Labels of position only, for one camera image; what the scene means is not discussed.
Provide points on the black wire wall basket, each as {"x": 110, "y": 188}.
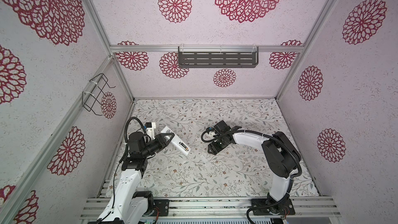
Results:
{"x": 100, "y": 101}

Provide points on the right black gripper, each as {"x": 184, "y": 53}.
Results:
{"x": 213, "y": 149}

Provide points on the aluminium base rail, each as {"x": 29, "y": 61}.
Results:
{"x": 232, "y": 207}

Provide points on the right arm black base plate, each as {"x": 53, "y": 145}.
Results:
{"x": 272, "y": 207}

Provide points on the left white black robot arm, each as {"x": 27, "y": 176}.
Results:
{"x": 127, "y": 205}

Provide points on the grey slotted wall shelf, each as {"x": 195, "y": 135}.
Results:
{"x": 221, "y": 59}

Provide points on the white battery cover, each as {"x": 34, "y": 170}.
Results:
{"x": 204, "y": 159}

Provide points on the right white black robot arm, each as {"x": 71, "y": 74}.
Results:
{"x": 281, "y": 155}

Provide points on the black AAA battery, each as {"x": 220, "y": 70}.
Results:
{"x": 184, "y": 146}

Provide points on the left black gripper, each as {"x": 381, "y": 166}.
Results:
{"x": 161, "y": 142}

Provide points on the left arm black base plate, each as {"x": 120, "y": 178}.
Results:
{"x": 158, "y": 208}

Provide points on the white remote control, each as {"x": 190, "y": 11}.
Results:
{"x": 176, "y": 140}

